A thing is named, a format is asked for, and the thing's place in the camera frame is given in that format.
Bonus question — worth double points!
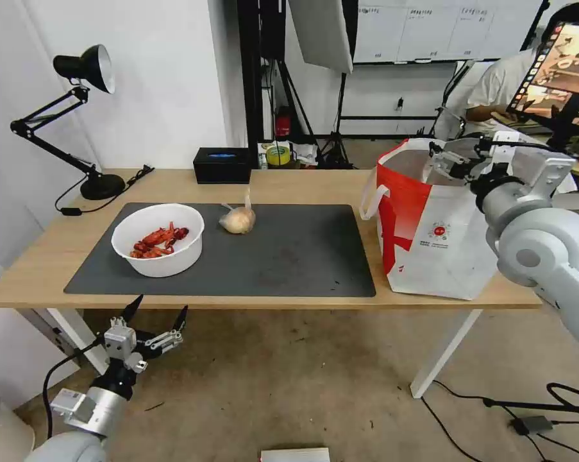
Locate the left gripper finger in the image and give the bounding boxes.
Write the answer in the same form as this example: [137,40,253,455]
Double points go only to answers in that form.
[109,294,146,333]
[144,305,190,360]

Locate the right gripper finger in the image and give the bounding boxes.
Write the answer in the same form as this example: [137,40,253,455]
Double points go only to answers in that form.
[423,153,463,184]
[428,140,469,167]

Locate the red and white takeout bag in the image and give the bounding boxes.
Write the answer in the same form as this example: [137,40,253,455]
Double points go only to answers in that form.
[358,138,507,302]

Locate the knotted clear plastic trash bag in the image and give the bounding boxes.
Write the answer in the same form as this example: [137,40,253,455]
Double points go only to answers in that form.
[217,186,257,235]

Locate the white plastic bowl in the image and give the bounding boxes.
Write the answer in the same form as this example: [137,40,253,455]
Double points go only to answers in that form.
[112,203,206,278]

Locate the red crayfish shells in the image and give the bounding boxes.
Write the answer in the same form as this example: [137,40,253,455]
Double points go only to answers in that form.
[129,221,191,260]

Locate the person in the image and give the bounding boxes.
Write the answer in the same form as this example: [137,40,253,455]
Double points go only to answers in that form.
[464,47,551,137]

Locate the wooden table with white legs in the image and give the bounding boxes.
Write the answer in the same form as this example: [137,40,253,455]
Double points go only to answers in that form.
[0,167,544,400]

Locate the black tripod light stand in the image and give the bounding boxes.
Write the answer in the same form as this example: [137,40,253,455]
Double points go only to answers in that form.
[316,72,358,170]

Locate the dark grey table mat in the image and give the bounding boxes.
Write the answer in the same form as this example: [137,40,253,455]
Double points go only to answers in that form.
[62,203,377,298]

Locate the black desk lamp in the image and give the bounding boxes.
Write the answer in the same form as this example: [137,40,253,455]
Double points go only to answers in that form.
[10,44,127,201]

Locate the white whiteboard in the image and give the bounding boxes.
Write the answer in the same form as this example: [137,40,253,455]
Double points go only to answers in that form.
[353,0,546,66]

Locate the pale rounded object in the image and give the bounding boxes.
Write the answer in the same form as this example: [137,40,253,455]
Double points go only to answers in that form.
[0,384,36,462]

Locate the black computer monitor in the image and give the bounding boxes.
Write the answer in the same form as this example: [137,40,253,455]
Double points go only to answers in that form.
[505,1,579,141]

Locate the black tissue box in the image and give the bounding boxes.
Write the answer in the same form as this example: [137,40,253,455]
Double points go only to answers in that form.
[192,147,252,185]

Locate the yellow green tape roll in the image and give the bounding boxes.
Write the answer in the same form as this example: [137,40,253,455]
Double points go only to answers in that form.
[265,144,293,167]

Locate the small red canister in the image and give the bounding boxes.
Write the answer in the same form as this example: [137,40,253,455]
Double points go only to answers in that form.
[275,106,293,139]

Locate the white robot front shell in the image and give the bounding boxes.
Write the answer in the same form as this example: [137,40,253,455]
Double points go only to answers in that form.
[260,447,331,462]

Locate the white softbox light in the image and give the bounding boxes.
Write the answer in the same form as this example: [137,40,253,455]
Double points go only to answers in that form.
[287,0,359,74]

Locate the black metal rack column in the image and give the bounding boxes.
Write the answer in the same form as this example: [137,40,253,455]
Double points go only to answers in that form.
[235,0,291,146]

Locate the grey power adapter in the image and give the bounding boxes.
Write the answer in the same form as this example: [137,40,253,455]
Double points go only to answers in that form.
[510,415,555,436]

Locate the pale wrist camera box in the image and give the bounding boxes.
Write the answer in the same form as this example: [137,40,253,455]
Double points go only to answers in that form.
[103,327,138,361]

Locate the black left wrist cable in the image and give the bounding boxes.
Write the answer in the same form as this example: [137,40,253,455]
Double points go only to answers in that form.
[42,336,107,436]

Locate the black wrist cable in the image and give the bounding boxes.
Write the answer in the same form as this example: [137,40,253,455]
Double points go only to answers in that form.
[42,336,107,436]
[479,133,576,158]

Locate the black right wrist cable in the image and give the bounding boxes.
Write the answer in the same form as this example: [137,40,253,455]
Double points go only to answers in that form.
[479,133,576,158]

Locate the black lamp power cable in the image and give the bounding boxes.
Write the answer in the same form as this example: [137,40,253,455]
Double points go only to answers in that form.
[55,165,156,217]

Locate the black floor cable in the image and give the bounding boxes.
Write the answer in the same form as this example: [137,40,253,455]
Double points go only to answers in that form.
[419,379,579,462]

